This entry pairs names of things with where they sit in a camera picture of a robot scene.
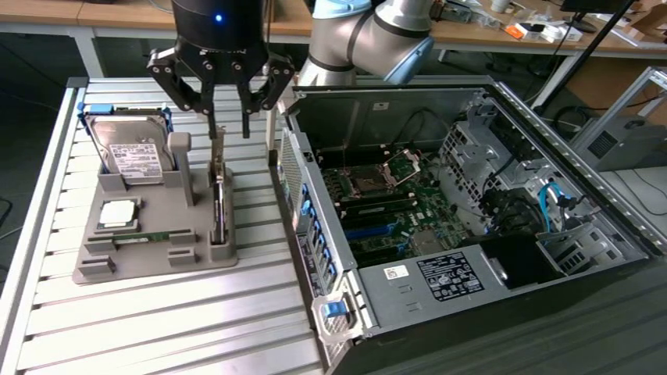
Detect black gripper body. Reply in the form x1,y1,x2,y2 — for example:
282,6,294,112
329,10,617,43
170,0,272,85

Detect green graphics card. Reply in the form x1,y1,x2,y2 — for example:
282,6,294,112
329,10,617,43
206,124,234,247

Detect open black PC case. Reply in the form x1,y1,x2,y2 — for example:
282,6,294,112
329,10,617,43
264,76,667,375

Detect hard disk in blue carrier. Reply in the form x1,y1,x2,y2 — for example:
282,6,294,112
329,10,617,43
75,102,176,187

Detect CPU socket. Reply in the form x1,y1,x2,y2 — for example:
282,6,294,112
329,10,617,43
345,166,397,196

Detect grey parts rack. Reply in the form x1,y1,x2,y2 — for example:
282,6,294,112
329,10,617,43
71,130,240,286

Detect silver socket cover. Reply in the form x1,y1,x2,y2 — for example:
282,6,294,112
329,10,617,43
378,150,422,184

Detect silver CPU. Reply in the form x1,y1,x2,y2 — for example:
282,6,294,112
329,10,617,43
96,199,141,230

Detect green RAM stick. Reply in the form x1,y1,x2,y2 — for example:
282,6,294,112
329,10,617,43
112,230,173,245

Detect silver electronic device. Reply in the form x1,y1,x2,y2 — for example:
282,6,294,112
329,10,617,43
430,0,484,23

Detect blue expansion slot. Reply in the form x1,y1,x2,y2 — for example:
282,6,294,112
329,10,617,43
342,222,400,240

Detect green motherboard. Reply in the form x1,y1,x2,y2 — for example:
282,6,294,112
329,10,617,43
316,146,473,267

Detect silver metal disk bay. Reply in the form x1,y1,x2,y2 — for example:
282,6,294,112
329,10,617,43
536,222,626,277
440,116,553,196

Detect silver chipset heatsink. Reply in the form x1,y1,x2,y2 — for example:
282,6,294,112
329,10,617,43
413,230,450,254

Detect blue plastic case latch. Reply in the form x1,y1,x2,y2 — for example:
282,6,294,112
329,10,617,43
320,300,348,320

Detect grey power supply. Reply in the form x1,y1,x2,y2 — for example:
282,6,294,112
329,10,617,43
356,244,509,329

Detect black monitor stand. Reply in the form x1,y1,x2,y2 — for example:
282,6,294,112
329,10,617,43
560,0,598,33

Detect black pole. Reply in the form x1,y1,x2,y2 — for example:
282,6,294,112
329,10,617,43
530,0,636,116

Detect grey cabinet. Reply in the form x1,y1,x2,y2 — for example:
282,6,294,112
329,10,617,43
569,115,667,173

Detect brown cardboard piece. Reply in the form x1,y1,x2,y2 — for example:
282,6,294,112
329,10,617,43
626,3,667,44

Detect wooden desk with white frame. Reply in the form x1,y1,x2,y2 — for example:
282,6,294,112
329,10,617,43
429,0,667,114
0,0,317,79

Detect black wire bundle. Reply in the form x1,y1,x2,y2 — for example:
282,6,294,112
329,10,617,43
476,187,537,235

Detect coiled black cable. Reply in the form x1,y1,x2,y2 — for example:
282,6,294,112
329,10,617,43
550,105,594,136

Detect blue wire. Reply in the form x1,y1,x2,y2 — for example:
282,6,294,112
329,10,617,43
537,181,561,235
552,180,578,210

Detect aluminium profile frame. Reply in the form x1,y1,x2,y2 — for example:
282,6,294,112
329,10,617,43
572,65,667,145

